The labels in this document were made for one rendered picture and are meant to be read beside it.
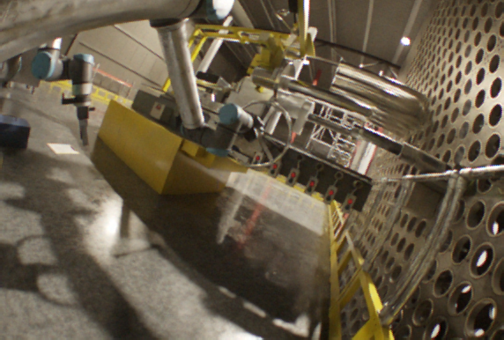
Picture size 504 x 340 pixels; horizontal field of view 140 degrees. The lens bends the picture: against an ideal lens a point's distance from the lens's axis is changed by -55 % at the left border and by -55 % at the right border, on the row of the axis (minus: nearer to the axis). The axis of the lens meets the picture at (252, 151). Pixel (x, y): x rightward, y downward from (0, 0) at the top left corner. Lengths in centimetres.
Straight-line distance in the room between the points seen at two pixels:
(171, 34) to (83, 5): 36
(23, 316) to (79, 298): 26
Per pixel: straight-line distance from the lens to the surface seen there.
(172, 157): 197
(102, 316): 91
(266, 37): 189
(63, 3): 30
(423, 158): 215
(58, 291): 96
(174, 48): 63
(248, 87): 223
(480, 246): 177
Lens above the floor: 77
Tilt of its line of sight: 1 degrees down
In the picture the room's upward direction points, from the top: 25 degrees clockwise
